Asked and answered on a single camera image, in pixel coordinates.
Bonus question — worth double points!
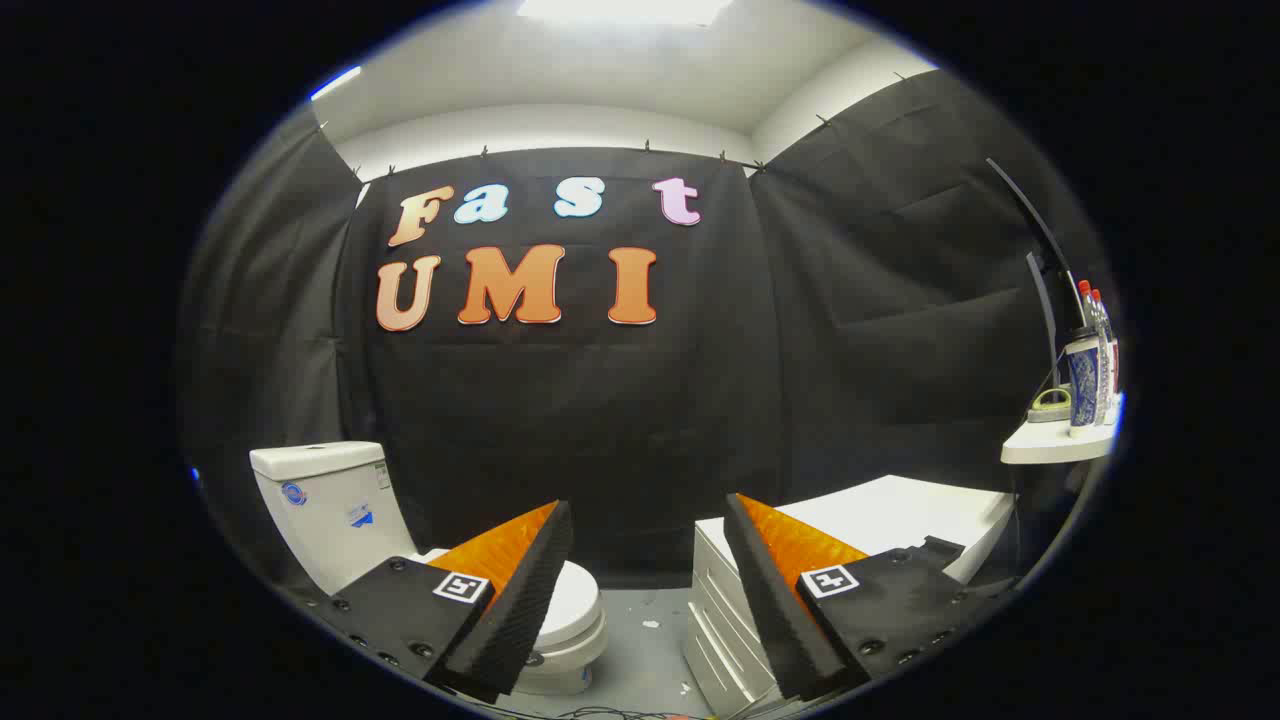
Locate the black backdrop cloth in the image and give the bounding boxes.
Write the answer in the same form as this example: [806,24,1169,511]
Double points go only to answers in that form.
[180,70,1111,601]

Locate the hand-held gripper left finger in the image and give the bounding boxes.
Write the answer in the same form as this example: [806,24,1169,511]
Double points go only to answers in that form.
[318,500,576,704]

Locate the blue patterned cup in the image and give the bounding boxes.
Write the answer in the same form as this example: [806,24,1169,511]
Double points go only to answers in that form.
[1064,335,1103,438]

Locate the ceiling light panel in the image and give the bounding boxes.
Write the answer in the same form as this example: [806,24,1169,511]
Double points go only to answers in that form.
[515,0,736,28]

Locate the white shelf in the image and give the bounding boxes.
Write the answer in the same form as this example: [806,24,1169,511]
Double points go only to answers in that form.
[1002,395,1123,465]

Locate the white toilet lid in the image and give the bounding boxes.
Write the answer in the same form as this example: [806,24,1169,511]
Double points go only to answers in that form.
[535,560,604,651]

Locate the white drawer cabinet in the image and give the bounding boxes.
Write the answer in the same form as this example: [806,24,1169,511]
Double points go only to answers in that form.
[683,475,1016,719]

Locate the ceiling light strip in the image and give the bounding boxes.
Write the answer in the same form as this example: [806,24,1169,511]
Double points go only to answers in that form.
[308,65,363,102]

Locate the white toilet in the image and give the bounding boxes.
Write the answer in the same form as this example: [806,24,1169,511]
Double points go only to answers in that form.
[249,441,608,696]

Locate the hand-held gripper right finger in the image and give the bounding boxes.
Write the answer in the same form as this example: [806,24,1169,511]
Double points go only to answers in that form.
[724,493,1016,701]

